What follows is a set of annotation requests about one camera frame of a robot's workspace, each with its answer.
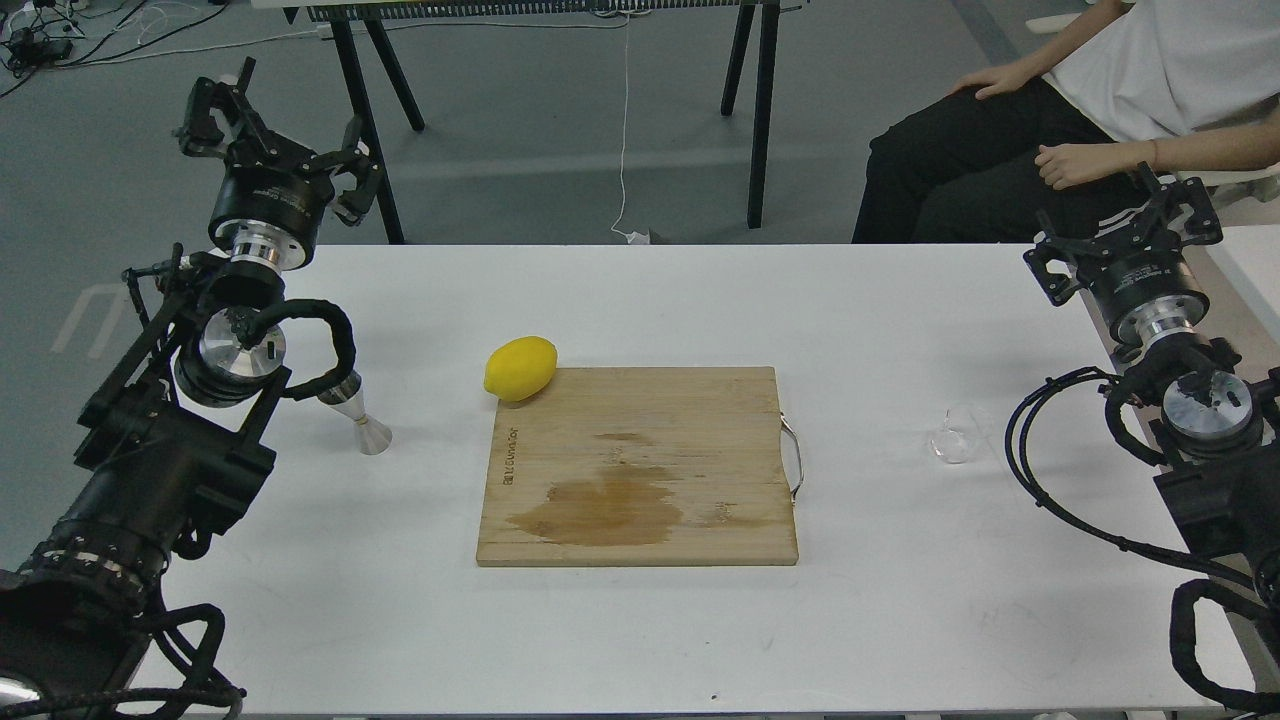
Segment white hanging cable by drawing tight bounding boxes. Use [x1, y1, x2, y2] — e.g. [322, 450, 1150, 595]
[608, 14, 653, 245]

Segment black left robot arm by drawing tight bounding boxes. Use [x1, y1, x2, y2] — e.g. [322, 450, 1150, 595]
[3, 59, 385, 719]

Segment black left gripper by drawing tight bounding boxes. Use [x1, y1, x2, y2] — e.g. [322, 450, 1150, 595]
[175, 56, 387, 272]

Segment wooden cutting board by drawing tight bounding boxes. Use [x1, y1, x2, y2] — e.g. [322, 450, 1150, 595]
[475, 366, 799, 568]

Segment cable bundle on floor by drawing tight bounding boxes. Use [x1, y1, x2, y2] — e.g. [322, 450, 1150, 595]
[0, 0, 332, 99]

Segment yellow lemon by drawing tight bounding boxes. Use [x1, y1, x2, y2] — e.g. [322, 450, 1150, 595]
[483, 336, 558, 402]

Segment grey office chair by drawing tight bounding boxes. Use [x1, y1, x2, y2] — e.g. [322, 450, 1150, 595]
[1175, 163, 1279, 228]

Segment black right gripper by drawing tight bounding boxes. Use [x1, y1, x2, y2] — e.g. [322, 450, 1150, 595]
[1021, 161, 1224, 346]

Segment seated person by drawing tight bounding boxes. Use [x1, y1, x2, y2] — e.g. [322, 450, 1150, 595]
[851, 1, 1279, 243]

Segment black-legged background table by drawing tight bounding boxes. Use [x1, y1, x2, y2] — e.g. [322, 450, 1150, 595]
[250, 0, 803, 245]

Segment steel jigger measuring cup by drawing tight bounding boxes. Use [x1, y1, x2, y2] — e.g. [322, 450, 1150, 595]
[316, 372, 393, 455]

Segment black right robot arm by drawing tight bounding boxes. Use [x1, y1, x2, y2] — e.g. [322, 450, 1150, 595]
[1004, 164, 1279, 717]

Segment clear glass cup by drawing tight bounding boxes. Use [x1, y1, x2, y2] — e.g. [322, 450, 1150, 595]
[925, 404, 995, 465]

